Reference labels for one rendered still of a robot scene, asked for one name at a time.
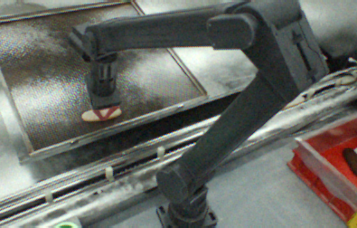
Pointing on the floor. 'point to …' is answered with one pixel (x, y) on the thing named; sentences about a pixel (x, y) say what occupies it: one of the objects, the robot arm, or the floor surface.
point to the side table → (244, 196)
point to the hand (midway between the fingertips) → (101, 112)
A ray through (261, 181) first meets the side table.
